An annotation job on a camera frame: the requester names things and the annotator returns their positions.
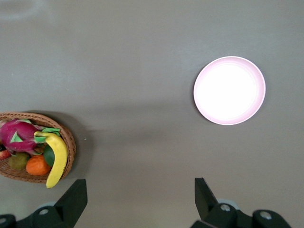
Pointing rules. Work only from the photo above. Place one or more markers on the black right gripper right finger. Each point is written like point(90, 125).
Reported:
point(205, 202)

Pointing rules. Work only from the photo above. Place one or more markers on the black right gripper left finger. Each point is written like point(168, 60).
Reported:
point(71, 204)

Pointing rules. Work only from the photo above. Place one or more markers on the red yellow apple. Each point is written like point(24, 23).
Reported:
point(4, 154)

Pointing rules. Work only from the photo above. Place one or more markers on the yellow banana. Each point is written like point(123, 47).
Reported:
point(59, 156)

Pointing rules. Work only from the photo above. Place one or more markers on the orange tangerine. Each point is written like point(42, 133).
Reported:
point(36, 166)

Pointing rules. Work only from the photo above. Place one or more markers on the dark green round fruit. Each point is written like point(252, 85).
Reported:
point(49, 155)

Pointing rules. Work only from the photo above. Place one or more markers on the brown wicker basket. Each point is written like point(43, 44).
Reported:
point(70, 147)

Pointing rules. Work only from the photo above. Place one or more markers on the yellow-green round fruit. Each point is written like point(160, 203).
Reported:
point(18, 161)

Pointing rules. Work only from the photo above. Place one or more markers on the magenta dragon fruit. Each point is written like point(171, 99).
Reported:
point(19, 135)

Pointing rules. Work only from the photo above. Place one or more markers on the pink round plate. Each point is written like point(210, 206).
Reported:
point(229, 90)

